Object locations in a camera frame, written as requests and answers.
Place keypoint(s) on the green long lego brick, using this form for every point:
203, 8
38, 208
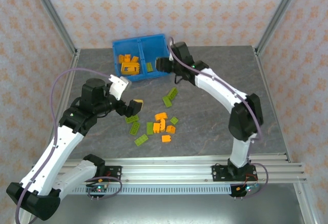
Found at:
132, 119
173, 92
149, 66
141, 140
149, 128
167, 102
135, 128

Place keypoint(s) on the orange lego arch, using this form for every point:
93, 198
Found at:
162, 125
161, 116

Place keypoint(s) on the orange lego window frame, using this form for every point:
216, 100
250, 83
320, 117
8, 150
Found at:
131, 72

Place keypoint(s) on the green small lego brick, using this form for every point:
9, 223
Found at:
174, 120

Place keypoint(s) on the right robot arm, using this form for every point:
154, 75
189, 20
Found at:
220, 88

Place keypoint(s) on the blue two-compartment bin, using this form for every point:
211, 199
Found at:
142, 57

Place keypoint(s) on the controller circuit board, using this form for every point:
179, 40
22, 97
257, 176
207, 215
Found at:
98, 189
244, 189

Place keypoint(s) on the grey metal sheet panel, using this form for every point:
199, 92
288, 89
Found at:
166, 210

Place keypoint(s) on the aluminium table side rail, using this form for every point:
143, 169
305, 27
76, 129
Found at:
269, 101
73, 67

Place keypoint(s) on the aluminium rail beam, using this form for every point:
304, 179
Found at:
166, 172

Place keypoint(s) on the aluminium frame post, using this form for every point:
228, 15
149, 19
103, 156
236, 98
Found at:
279, 11
51, 13

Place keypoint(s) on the aluminium frame leg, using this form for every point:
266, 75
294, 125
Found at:
307, 206

